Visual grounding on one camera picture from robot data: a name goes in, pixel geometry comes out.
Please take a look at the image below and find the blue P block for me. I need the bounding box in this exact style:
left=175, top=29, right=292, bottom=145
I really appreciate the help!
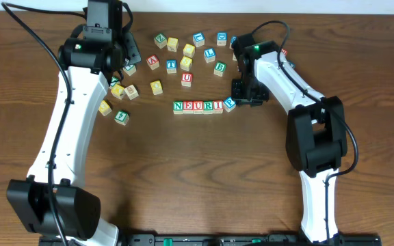
left=223, top=97, right=236, bottom=112

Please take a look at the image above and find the red I block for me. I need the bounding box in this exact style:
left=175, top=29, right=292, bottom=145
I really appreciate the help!
left=213, top=100, right=224, bottom=113

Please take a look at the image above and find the green R block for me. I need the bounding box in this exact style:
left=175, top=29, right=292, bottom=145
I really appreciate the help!
left=203, top=101, right=213, bottom=114

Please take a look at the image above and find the red u block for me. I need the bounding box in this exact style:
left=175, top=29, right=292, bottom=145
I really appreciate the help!
left=193, top=101, right=204, bottom=114
left=181, top=72, right=193, bottom=87

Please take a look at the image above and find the red E block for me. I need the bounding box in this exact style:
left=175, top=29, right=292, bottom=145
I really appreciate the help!
left=183, top=101, right=194, bottom=114

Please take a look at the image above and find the green N block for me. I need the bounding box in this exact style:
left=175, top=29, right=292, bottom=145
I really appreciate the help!
left=172, top=101, right=183, bottom=114

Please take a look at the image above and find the yellow S block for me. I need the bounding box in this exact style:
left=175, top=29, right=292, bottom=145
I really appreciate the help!
left=180, top=56, right=193, bottom=72

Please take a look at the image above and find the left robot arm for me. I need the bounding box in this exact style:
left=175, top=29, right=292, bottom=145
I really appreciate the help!
left=6, top=0, right=141, bottom=245

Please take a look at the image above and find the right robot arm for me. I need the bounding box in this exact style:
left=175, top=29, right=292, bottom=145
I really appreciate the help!
left=231, top=33, right=347, bottom=243

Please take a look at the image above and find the red A block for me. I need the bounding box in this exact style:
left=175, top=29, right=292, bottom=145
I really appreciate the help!
left=146, top=55, right=160, bottom=70

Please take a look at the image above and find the green Z block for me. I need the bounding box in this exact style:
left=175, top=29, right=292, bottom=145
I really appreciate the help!
left=154, top=33, right=168, bottom=49

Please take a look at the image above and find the green V block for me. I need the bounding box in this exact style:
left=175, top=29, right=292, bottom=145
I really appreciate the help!
left=109, top=77, right=120, bottom=89

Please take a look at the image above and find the plain wooden picture block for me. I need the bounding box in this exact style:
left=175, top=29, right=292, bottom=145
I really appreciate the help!
left=124, top=85, right=139, bottom=100

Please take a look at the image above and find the yellow block beside V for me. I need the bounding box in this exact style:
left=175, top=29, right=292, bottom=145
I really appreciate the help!
left=111, top=84, right=126, bottom=100

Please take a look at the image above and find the blue T block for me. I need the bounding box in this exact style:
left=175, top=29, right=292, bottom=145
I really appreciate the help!
left=166, top=59, right=177, bottom=74

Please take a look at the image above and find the yellow block top row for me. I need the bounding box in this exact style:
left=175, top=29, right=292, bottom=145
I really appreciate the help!
left=167, top=37, right=179, bottom=52

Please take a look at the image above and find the green B block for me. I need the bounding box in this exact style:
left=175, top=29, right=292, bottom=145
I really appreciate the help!
left=213, top=61, right=226, bottom=77

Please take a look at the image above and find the yellow O block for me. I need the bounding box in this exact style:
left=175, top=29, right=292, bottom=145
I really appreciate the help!
left=150, top=80, right=163, bottom=95

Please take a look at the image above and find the blue 2 block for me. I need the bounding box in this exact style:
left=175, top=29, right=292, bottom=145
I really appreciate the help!
left=288, top=61, right=296, bottom=69

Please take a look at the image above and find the yellow C block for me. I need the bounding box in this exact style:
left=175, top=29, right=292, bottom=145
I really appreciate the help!
left=183, top=44, right=196, bottom=58

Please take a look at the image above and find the blue L block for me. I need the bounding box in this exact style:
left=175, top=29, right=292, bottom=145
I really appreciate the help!
left=204, top=48, right=216, bottom=63

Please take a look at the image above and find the yellow block far left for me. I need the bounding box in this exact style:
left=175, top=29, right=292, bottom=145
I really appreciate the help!
left=98, top=100, right=112, bottom=116

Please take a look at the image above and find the green 4 block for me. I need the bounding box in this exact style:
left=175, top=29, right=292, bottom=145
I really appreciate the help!
left=114, top=111, right=130, bottom=126

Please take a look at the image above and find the blue D block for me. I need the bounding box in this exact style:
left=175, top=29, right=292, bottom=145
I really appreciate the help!
left=216, top=32, right=227, bottom=46

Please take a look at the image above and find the blue block top row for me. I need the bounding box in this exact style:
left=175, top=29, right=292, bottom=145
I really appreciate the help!
left=192, top=32, right=205, bottom=47

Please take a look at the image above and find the right black cable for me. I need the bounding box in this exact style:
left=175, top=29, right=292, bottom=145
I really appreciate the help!
left=250, top=20, right=360, bottom=242

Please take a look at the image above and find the black cable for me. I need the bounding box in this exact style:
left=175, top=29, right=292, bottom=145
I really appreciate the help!
left=1, top=1, right=133, bottom=246
left=250, top=20, right=360, bottom=242

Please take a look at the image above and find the left black cable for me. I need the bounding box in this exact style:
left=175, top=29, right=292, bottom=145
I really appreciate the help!
left=1, top=1, right=133, bottom=246

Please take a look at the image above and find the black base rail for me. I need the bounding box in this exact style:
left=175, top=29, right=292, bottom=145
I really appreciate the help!
left=38, top=233, right=382, bottom=246

